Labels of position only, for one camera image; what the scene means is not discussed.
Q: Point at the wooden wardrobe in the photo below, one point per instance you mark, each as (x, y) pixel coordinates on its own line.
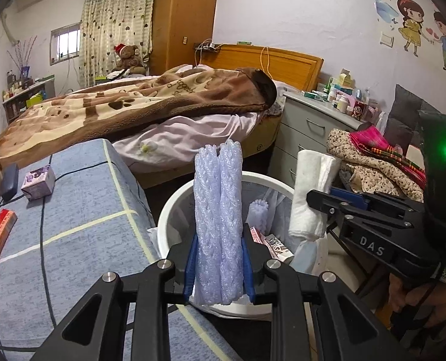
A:
(183, 18)

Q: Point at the purple small carton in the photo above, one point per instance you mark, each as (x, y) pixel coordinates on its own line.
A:
(38, 182)

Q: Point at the brown printed blanket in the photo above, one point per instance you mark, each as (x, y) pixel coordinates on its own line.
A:
(132, 101)

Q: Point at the white trash bin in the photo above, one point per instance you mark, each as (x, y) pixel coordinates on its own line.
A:
(177, 210)

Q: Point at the power strip with plugs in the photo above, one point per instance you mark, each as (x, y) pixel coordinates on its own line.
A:
(207, 46)

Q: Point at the small window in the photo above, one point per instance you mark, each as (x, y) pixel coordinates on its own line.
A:
(65, 43)

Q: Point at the shelf with small items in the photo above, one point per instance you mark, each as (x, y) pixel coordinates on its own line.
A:
(23, 99)

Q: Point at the floral brown cloth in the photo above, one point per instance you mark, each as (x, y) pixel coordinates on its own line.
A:
(369, 173)

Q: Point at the black chair back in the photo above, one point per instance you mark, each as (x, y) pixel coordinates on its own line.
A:
(405, 112)

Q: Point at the grey dresser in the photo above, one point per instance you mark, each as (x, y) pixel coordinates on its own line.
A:
(305, 128)

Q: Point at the person's right hand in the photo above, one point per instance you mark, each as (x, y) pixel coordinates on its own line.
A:
(397, 295)

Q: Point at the pink bed sheet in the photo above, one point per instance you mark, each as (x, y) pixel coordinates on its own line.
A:
(192, 135)

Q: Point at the white cloth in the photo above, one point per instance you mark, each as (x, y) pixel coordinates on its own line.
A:
(309, 195)

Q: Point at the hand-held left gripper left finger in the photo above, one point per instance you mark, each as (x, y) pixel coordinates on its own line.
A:
(191, 267)

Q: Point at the heart patterned curtain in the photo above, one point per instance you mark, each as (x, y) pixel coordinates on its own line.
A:
(114, 26)

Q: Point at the white foam fruit net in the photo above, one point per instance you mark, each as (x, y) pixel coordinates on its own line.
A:
(257, 212)

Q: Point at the dark blue case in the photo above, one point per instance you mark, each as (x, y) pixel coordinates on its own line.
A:
(10, 182)

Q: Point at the wooden bed frame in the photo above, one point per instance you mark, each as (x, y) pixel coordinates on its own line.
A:
(294, 64)

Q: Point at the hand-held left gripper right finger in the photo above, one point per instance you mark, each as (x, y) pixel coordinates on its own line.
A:
(247, 270)

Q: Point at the pink plaid cloth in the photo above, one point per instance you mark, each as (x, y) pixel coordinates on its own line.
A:
(380, 144)

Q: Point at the wall switch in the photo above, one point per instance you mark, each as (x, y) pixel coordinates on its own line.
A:
(387, 39)

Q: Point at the brown teddy bear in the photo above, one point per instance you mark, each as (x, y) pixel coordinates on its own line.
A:
(129, 58)

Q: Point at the group of medicine boxes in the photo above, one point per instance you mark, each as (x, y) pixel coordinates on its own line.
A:
(343, 97)

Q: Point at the cartoon couple wall sticker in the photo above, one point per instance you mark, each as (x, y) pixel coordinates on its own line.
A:
(414, 22)

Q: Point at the purple foam wrap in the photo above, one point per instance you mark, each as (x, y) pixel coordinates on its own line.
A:
(217, 214)

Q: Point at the clear bin liner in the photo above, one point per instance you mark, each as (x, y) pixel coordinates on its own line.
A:
(283, 210)

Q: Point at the purple flower branches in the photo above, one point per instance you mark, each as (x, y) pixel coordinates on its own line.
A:
(21, 52)

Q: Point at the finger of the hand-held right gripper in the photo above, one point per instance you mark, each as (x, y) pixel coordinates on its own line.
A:
(332, 203)
(384, 205)

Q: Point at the paper wrapper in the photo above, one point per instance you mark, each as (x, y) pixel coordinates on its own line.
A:
(281, 250)

